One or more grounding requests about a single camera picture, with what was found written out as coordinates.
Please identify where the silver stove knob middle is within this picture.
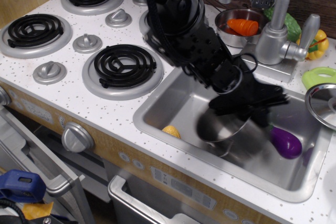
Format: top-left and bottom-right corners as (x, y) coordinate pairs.
(105, 8), (132, 28)

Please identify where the yellow toy corn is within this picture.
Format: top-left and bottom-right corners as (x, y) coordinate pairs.
(162, 125), (181, 139)

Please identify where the silver toy faucet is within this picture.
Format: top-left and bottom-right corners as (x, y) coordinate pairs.
(218, 0), (321, 83)

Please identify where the orange toy carrot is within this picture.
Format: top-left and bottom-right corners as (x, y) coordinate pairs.
(227, 19), (259, 36)

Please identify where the far left black burner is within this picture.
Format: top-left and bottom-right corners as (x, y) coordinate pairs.
(1, 14), (72, 59)

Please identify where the blue clamp tool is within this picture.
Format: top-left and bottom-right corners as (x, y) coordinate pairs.
(1, 169), (46, 203)

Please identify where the purple toy eggplant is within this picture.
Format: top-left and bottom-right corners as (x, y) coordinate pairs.
(269, 125), (302, 159)

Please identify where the silver stove knob front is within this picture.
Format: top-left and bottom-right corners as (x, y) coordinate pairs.
(33, 61), (67, 85)

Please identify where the front centre black burner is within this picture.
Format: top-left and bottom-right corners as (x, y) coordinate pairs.
(82, 44), (164, 101)

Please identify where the silver edge dial knob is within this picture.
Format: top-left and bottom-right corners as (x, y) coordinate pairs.
(0, 87), (12, 105)

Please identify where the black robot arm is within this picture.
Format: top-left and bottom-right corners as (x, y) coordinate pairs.
(144, 0), (287, 127)

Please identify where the green toy vegetable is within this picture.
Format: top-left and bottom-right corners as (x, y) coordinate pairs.
(263, 7), (302, 42)

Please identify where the stainless steel pot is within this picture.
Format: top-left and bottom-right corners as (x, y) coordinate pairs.
(196, 109), (268, 159)

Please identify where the yellow toy bell pepper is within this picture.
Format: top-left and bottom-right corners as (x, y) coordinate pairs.
(306, 29), (329, 60)

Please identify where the yellow cloth piece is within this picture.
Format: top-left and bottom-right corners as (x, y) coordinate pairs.
(22, 202), (54, 220)

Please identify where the small steel saucepan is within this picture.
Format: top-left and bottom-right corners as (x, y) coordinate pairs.
(204, 0), (268, 48)

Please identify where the light green toy ring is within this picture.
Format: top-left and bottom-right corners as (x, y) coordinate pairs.
(301, 67), (336, 91)

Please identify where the silver stove knob left-centre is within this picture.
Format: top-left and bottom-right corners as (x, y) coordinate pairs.
(72, 34), (102, 54)

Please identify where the silver oven door handle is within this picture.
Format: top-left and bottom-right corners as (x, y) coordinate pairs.
(46, 175), (80, 197)

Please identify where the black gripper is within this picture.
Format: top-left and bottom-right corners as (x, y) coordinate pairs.
(209, 58), (289, 127)

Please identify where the silver lid at right edge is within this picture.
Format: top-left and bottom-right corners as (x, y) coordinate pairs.
(305, 83), (335, 131)

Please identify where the back right black burner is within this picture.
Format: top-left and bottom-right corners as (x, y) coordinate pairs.
(139, 10), (151, 40)

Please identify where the silver metal sink basin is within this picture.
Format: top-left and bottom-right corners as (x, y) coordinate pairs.
(132, 62), (333, 204)

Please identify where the silver dishwasher door handle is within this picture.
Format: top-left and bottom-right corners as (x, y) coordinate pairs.
(108, 175), (187, 223)

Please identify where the silver oven dial knob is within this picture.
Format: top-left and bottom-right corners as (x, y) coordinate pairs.
(61, 122), (94, 153)

